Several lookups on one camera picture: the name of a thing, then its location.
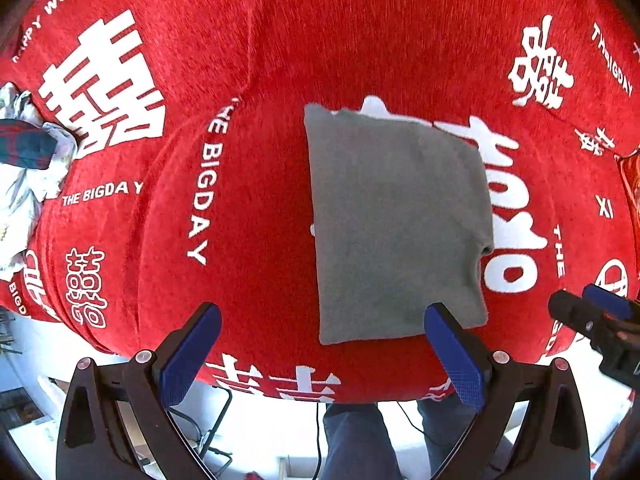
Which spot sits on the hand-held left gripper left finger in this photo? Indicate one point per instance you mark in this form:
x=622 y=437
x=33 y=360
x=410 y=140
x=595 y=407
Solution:
x=192 y=355

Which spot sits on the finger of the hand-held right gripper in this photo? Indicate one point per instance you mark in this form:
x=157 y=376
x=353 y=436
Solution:
x=572 y=310
x=607 y=301

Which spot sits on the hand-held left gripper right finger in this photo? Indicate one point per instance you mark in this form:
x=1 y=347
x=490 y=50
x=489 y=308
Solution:
x=455 y=355

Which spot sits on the grey sweater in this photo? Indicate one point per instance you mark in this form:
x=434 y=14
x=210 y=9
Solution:
x=395 y=220

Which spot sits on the person's right leg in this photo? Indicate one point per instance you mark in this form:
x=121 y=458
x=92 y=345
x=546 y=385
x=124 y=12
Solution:
x=445 y=440

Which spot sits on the person's leg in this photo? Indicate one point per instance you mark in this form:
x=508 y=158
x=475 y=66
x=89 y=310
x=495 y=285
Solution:
x=445 y=440
x=357 y=440

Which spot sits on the shiny red cloth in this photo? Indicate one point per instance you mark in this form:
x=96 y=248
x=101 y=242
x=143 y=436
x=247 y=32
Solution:
x=631 y=185

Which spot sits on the person's left leg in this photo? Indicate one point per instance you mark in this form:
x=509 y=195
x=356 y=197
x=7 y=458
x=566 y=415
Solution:
x=357 y=440

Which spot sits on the white crumpled cloth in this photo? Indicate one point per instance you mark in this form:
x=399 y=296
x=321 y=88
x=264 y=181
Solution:
x=25 y=200

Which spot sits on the dark plaid cloth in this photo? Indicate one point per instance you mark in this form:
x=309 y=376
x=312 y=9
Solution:
x=22 y=145

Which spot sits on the red printed blanket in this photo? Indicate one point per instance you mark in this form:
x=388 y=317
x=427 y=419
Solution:
x=280 y=60

